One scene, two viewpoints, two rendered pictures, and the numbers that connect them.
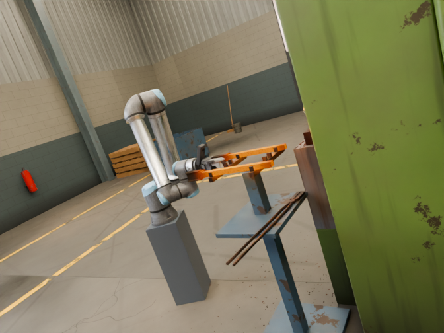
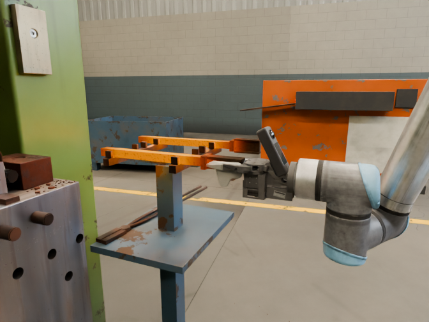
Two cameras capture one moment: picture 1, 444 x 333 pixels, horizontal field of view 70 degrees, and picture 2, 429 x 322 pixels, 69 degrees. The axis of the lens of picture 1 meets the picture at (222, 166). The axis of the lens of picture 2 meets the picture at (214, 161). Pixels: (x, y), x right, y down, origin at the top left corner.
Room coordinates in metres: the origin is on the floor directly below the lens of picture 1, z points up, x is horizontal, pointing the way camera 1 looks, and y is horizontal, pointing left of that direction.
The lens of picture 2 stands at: (2.35, -0.23, 1.14)
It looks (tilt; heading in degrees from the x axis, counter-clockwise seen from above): 13 degrees down; 165
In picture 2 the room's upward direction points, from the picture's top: straight up
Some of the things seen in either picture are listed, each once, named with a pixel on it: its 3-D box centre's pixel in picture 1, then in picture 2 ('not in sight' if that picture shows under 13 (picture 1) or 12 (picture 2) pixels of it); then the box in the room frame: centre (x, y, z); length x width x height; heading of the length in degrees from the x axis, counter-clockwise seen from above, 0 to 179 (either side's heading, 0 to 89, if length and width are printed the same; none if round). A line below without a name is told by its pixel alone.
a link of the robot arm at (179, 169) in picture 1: (184, 168); (347, 184); (1.81, 0.21, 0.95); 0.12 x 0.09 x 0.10; 51
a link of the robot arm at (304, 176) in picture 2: (194, 166); (306, 178); (1.76, 0.15, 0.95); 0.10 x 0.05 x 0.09; 141
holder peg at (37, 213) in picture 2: not in sight; (42, 218); (1.64, -0.42, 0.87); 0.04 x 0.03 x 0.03; 53
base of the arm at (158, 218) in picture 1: (162, 213); not in sight; (2.08, 0.49, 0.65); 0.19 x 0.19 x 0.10
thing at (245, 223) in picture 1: (263, 213); (170, 229); (1.40, -0.11, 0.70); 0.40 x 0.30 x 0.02; 142
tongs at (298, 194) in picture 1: (271, 222); (163, 207); (1.24, -0.12, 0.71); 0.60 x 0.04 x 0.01; 137
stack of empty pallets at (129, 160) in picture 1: (138, 157); not in sight; (8.69, 2.10, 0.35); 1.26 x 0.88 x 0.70; 58
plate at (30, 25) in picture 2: not in sight; (32, 41); (1.35, -0.47, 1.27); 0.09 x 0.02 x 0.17; 143
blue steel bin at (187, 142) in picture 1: (176, 152); not in sight; (7.10, 0.86, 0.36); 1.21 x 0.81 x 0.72; 46
